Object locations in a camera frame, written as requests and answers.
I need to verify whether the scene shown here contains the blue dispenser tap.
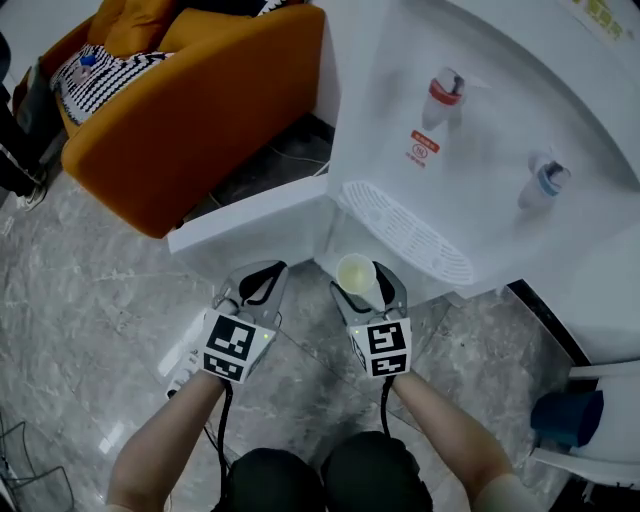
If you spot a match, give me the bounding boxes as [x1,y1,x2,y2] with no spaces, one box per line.
[516,148,572,211]

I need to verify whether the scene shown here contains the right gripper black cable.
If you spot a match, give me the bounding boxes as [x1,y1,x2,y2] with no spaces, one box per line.
[379,375,397,437]

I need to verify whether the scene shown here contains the orange sofa cushion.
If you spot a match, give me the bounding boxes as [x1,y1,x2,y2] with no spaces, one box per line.
[87,0,177,60]
[158,5,254,54]

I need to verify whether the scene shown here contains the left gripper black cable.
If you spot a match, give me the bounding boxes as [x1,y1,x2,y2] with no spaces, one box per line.
[216,378,236,512]

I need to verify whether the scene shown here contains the person's right forearm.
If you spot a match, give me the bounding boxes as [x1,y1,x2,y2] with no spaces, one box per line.
[392,370,516,509]

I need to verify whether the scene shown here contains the orange sofa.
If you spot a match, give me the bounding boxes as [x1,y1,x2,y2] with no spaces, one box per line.
[12,0,327,240]

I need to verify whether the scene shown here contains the red dispenser tap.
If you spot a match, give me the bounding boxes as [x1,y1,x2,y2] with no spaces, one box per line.
[420,66,467,133]

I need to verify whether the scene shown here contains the person's left forearm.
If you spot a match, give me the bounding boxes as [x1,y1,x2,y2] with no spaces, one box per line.
[105,370,227,512]

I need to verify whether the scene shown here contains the person's black shorts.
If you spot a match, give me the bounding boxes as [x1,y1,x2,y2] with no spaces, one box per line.
[213,430,435,512]

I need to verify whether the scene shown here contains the red warning sticker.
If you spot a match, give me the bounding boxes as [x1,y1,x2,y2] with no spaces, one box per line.
[409,128,442,170]

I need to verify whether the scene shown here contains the black white striped blanket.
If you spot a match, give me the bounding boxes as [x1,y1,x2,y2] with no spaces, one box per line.
[48,42,175,127]

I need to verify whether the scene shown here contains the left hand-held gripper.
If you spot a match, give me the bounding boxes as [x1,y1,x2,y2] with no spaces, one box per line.
[201,259,290,385]

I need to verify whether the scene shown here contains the black throw with white fringe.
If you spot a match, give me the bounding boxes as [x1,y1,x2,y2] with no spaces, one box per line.
[252,0,314,17]

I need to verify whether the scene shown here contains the white paper cup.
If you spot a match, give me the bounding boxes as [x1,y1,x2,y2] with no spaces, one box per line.
[335,252,378,312]

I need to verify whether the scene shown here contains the white dispenser cable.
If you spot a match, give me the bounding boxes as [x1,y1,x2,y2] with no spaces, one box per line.
[269,143,332,177]

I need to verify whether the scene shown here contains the person's beige shirt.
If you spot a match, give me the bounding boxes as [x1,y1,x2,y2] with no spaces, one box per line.
[472,472,547,512]

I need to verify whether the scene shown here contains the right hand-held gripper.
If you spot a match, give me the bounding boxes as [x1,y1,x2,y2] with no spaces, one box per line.
[329,260,414,380]

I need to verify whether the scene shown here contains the white water dispenser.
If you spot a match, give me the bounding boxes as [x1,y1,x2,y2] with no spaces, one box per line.
[314,0,640,306]

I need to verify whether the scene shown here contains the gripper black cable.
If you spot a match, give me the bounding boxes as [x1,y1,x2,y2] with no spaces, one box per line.
[379,375,397,437]
[216,378,236,512]

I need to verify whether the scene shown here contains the white side table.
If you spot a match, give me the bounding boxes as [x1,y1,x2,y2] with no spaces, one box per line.
[528,359,640,489]

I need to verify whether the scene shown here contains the white drip tray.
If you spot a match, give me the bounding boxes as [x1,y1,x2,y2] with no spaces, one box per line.
[338,179,475,287]

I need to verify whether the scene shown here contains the white power strip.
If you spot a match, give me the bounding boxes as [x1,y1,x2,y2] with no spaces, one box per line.
[157,307,210,401]

